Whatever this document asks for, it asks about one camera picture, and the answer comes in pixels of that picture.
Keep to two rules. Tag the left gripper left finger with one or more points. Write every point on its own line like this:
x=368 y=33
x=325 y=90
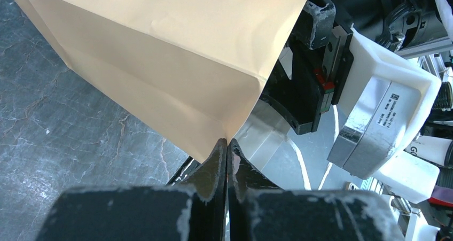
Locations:
x=191 y=209

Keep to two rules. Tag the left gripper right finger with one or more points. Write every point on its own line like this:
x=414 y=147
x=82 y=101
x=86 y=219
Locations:
x=261 y=210

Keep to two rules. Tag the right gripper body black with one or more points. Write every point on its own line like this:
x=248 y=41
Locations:
x=320 y=64

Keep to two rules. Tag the brown paper bag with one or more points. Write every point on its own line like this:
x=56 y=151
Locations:
x=122 y=92

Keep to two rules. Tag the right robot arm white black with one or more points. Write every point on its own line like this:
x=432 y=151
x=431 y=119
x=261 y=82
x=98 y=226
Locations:
x=403 y=26

